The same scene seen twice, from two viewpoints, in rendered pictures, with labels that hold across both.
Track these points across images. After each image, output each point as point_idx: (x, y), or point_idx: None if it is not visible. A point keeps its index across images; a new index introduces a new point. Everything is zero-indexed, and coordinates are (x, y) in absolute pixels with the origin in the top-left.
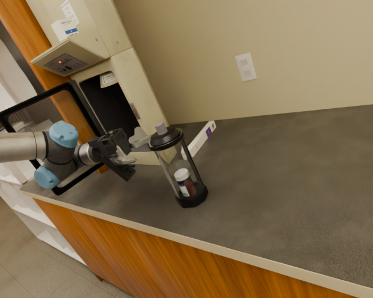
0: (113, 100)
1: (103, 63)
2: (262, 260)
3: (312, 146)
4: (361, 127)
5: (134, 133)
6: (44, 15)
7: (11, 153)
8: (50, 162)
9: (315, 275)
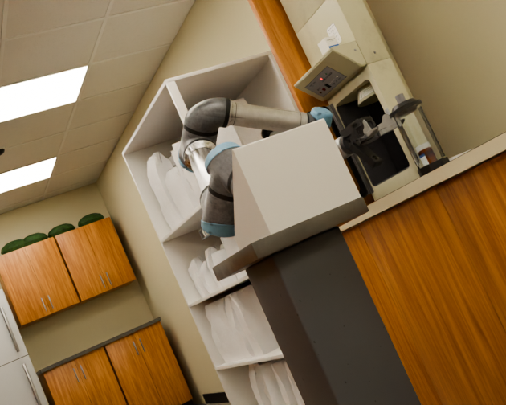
0: None
1: (361, 73)
2: (462, 158)
3: None
4: None
5: (397, 170)
6: (311, 43)
7: (284, 120)
8: None
9: (487, 145)
